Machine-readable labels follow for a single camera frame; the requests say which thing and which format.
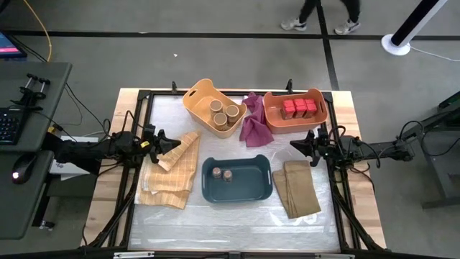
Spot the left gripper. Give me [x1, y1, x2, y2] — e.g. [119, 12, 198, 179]
[143, 124, 182, 165]

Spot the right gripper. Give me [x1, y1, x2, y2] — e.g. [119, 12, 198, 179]
[290, 129, 337, 168]

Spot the orange plastic bin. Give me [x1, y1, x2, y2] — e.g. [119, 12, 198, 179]
[263, 88, 329, 135]

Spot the yellow plastic bin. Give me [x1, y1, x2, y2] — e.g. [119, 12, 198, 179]
[182, 78, 248, 140]

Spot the teal plastic bin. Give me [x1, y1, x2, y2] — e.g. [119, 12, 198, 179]
[201, 154, 273, 204]

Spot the cardboard cup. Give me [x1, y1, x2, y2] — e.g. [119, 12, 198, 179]
[225, 104, 241, 126]

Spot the yellow checked cloth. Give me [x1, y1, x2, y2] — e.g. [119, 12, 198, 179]
[134, 131, 201, 210]

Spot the olive brown folded cloth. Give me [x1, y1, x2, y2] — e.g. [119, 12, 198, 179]
[272, 160, 322, 219]

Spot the magenta cloth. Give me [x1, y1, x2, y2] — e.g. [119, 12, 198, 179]
[239, 91, 275, 148]

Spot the clear plastic table sheet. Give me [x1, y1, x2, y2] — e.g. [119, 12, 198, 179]
[127, 94, 341, 252]

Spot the white printed box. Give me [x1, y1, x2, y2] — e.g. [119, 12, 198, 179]
[48, 135, 100, 181]

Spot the person's white sneaker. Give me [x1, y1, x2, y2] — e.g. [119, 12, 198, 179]
[280, 17, 308, 32]
[333, 19, 362, 36]

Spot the white round base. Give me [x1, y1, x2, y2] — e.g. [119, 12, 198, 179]
[380, 33, 412, 57]

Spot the black metal equipment stand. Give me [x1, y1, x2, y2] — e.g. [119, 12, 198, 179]
[396, 89, 460, 210]

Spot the person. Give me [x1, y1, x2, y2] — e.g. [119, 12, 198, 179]
[280, 0, 362, 36]

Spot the dark grey desk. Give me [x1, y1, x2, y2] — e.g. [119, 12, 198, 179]
[0, 61, 73, 240]

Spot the black clamp stand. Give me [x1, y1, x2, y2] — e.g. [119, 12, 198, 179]
[10, 73, 51, 109]

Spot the black computer mouse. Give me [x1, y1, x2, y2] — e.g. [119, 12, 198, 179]
[11, 153, 37, 185]

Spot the backlit black keyboard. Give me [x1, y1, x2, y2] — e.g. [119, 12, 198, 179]
[0, 107, 24, 145]

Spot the slim tower pole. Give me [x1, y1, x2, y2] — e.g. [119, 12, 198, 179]
[390, 0, 450, 47]

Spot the computer monitor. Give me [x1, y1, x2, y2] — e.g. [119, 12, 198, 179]
[0, 31, 28, 60]

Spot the black metal table frame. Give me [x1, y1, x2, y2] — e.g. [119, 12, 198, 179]
[80, 88, 387, 259]

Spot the silver metal bracket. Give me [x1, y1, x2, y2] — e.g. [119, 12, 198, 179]
[113, 250, 155, 259]
[314, 253, 357, 259]

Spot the white cable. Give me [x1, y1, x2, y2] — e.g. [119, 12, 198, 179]
[409, 45, 460, 63]

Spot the yellow cable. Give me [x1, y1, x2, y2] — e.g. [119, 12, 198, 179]
[23, 0, 53, 62]

